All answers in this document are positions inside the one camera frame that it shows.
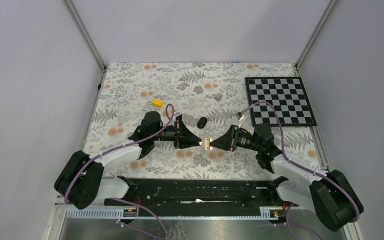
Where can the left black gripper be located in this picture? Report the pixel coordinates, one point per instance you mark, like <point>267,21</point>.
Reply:
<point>183,137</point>

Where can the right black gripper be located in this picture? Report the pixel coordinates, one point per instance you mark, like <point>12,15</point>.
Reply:
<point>227,142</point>

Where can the yellow block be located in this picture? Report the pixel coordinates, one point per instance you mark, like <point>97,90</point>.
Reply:
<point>157,103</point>

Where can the black earbud charging case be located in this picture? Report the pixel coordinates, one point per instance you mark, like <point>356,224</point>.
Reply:
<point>202,122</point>

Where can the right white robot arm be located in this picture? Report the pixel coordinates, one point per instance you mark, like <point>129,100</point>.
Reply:
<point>328,194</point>

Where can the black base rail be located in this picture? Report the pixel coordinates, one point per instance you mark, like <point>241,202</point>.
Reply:
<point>204,197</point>

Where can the pink earbud charging case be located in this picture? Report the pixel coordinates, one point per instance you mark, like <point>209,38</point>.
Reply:
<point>206,143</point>

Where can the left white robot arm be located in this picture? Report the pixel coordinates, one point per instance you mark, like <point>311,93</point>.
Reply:
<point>82,181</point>

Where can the small grey block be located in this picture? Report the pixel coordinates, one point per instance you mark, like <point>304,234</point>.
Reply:
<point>218,97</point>

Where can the black white checkerboard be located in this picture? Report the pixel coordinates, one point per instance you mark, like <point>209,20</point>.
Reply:
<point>288,97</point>

